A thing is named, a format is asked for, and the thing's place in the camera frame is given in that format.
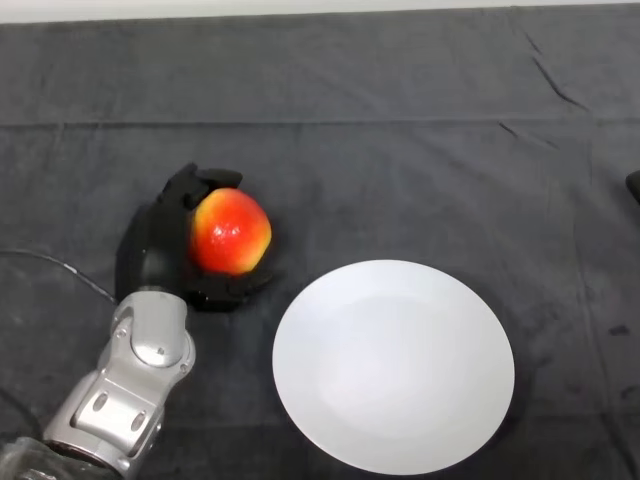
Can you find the black rounded object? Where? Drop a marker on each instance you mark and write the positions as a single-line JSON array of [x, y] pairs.
[[635, 187]]

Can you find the black cloth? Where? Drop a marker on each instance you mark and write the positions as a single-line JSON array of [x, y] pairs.
[[375, 150]]

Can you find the white round plate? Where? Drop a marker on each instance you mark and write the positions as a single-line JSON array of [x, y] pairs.
[[395, 370]]

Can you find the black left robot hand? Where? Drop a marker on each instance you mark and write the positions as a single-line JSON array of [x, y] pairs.
[[157, 245]]

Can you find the red yellow apple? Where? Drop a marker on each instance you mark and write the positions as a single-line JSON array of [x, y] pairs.
[[232, 232]]

